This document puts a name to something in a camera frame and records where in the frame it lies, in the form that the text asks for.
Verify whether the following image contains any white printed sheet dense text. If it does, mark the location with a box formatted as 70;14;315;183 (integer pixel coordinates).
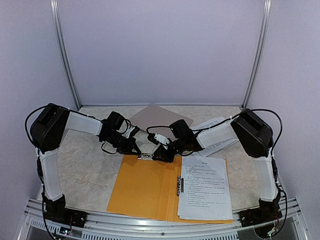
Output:
191;116;239;157

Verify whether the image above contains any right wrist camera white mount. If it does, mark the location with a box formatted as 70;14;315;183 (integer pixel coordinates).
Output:
147;133;171;146

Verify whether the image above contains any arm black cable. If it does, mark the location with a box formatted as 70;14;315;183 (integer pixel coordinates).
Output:
24;104;133;155
145;107;284;151

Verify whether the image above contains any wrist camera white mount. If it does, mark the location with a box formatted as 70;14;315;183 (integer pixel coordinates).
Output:
123;126;140;139
147;133;171;146

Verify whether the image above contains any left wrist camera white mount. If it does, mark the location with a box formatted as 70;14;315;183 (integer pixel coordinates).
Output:
123;126;140;139

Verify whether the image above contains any orange folder edge clip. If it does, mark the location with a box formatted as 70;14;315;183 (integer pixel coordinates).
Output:
137;153;153;161

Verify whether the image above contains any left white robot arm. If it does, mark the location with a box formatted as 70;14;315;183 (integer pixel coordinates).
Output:
30;103;141;223

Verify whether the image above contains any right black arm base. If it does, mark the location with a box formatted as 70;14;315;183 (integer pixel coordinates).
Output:
239;197;283;227

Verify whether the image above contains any pink-brown file folder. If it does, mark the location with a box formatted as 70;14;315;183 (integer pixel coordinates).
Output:
129;105;194;134

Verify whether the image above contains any right aluminium frame post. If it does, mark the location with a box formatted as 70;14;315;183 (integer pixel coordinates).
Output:
241;0;272;109

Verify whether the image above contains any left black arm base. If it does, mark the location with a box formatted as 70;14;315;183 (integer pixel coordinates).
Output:
42;194;88;228

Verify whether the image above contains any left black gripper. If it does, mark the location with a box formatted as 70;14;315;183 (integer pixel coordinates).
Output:
104;132;141;156

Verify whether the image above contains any white printed sheet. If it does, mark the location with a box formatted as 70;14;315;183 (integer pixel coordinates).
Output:
177;156;233;221

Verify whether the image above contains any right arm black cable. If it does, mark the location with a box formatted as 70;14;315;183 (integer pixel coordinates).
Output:
145;107;284;151

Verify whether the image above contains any orange folder centre clip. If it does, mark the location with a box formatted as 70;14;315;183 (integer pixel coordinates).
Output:
176;176;184;197

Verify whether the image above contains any left aluminium frame post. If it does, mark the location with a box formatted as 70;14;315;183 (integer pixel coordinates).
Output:
50;0;82;110

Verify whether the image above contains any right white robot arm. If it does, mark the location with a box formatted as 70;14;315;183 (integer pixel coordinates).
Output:
147;108;281;222

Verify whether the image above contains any aluminium frame post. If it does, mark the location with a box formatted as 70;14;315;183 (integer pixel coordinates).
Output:
241;0;272;109
50;0;82;110

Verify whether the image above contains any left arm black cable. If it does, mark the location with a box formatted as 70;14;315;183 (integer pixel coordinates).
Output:
24;104;133;155

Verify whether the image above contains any orange folder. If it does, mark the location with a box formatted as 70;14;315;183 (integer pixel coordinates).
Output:
106;154;234;224

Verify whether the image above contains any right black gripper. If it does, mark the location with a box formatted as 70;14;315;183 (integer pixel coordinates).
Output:
152;137;187;163

